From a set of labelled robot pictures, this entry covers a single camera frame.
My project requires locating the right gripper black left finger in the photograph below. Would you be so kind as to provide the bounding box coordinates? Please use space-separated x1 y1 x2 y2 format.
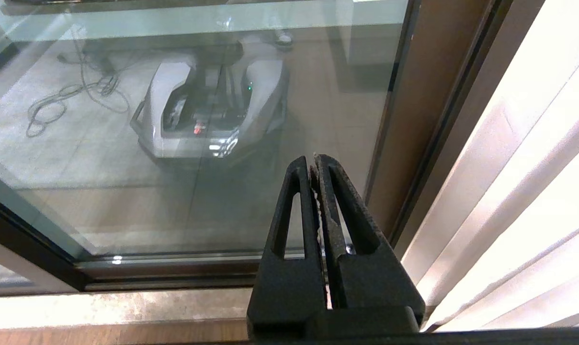
247 156 328 321

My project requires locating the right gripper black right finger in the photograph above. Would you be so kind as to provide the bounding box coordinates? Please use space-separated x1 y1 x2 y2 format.
312 153 425 317

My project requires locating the brown-framed sliding glass door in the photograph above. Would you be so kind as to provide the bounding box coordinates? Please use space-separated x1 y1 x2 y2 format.
0 0 498 294

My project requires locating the white curtain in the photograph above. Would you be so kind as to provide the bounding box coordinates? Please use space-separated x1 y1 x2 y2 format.
402 0 579 334

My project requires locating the brown-framed fixed glass panel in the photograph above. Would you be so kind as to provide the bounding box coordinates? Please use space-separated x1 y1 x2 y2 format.
0 165 91 294

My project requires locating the dark brown door jamb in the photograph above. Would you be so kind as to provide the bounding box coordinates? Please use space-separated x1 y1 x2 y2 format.
390 0 547 259

